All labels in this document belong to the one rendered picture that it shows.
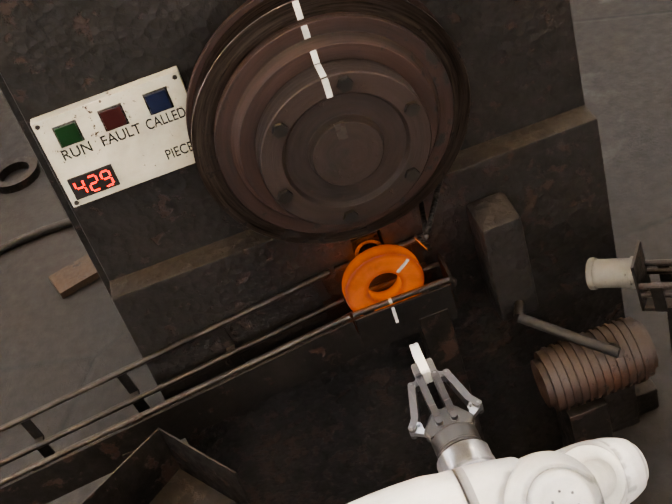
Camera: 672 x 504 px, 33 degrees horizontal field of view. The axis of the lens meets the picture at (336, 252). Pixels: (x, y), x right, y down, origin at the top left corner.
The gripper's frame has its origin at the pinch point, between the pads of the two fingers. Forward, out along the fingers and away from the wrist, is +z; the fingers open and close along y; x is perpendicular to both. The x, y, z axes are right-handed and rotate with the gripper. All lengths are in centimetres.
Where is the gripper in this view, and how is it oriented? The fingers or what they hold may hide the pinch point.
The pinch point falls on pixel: (421, 363)
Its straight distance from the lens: 191.8
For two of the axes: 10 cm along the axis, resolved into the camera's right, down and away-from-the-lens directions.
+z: -2.6, -6.3, 7.3
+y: 9.4, -3.5, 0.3
